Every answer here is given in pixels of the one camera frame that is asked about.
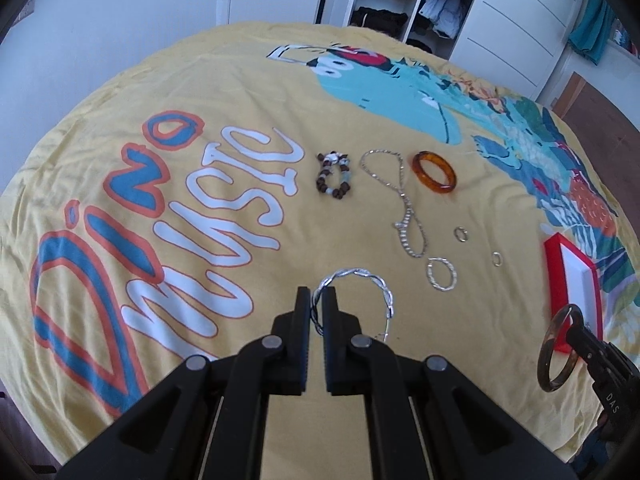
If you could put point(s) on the amber bangle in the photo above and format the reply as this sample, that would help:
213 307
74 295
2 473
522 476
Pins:
445 187

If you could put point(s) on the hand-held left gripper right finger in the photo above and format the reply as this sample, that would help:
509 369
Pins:
330 345

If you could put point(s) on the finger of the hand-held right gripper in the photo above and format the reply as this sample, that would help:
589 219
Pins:
587 342

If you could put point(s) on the black bag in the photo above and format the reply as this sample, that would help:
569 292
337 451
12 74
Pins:
420 45

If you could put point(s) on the red jewelry box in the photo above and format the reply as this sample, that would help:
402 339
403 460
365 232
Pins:
575 270

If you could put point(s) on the dark brown translucent bangle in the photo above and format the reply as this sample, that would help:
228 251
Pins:
542 360

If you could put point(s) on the yellow printed blanket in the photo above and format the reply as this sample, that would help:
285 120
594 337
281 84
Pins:
250 85

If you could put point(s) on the wall switch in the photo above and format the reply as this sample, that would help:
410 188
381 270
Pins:
22 11

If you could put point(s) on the hanging jackets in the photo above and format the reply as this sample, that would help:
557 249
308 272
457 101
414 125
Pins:
447 0

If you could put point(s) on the folded black clothes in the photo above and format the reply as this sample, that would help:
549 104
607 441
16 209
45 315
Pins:
377 19

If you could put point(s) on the wooden headboard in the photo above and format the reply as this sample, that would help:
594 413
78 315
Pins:
605 120

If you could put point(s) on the white wardrobe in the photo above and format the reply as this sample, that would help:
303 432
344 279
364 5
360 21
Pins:
510 20

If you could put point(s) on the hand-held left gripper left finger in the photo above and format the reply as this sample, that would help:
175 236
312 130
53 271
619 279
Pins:
300 340

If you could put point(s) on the teal hanging cloth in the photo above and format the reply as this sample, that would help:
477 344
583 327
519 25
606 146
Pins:
595 25

